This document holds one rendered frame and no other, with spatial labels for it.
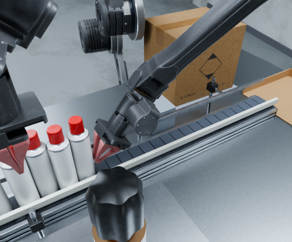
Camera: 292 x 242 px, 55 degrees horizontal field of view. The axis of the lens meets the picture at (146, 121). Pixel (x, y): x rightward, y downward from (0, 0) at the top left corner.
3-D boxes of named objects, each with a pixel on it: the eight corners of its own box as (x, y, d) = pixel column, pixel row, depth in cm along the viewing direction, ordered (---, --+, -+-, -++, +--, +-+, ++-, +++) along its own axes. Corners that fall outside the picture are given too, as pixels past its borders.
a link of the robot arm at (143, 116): (161, 82, 74) (137, 66, 68) (183, 101, 65) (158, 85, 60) (135, 118, 76) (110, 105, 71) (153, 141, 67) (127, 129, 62)
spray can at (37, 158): (36, 199, 72) (12, 141, 59) (42, 183, 76) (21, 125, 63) (56, 200, 71) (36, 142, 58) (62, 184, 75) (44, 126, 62)
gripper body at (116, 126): (109, 146, 68) (126, 121, 66) (93, 123, 75) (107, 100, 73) (128, 151, 72) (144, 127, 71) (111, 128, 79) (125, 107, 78)
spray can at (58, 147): (67, 198, 72) (51, 139, 59) (55, 187, 75) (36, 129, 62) (83, 185, 75) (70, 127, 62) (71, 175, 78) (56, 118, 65)
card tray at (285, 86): (295, 128, 101) (298, 119, 99) (241, 93, 119) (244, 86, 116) (343, 103, 113) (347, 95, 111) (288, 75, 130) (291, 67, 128)
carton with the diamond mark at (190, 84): (174, 107, 108) (179, 40, 91) (143, 79, 124) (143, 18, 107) (232, 87, 119) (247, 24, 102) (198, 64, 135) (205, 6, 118)
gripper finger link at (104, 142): (89, 166, 71) (108, 137, 69) (79, 149, 76) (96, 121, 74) (109, 169, 76) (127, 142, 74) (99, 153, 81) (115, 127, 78)
